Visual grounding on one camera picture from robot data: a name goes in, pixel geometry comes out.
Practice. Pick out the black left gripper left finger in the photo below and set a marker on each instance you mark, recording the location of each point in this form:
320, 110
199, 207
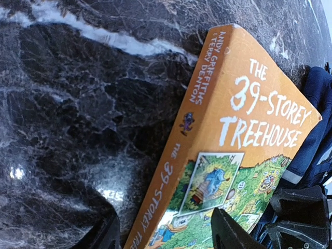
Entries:
104, 234

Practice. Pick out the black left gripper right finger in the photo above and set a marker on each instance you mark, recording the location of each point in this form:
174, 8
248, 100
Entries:
228, 234

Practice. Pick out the orange Treehouse book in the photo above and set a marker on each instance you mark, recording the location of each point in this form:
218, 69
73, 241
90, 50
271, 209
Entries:
240, 124

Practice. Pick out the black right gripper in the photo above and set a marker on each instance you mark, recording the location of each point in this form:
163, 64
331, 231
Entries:
302, 218

